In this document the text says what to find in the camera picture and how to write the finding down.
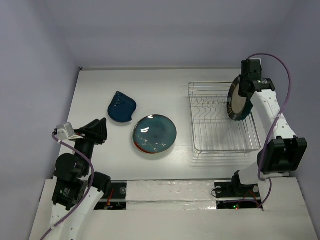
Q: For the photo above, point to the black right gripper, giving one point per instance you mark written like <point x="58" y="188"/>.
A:
<point x="246" y="88"/>

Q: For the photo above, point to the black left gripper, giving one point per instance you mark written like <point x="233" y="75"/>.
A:
<point x="96" y="130"/>

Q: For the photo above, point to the dark blue leaf-shaped plate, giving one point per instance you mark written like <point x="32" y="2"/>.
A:
<point x="121" y="108"/>

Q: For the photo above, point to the dark green scalloped plate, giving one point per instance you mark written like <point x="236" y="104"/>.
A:
<point x="246" y="110"/>

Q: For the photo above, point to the red and teal floral plate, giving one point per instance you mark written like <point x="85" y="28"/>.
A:
<point x="145" y="147"/>

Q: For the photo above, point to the dark rimmed beige plate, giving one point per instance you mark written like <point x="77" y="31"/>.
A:
<point x="235" y="102"/>

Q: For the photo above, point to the dark teal patterned plate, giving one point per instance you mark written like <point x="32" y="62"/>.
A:
<point x="157" y="130"/>

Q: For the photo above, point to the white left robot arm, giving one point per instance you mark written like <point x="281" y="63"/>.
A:
<point x="78" y="186"/>

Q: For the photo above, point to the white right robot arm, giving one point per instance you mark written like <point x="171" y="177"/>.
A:
<point x="283" y="150"/>

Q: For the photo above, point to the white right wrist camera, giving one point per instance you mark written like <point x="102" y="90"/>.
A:
<point x="255" y="59"/>

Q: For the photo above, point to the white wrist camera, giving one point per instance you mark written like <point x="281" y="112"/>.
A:
<point x="255" y="59"/>
<point x="65" y="131"/>

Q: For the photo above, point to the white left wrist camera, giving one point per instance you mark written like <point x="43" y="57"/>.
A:
<point x="65" y="131"/>

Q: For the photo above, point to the wire dish rack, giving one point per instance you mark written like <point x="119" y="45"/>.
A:
<point x="213" y="131"/>

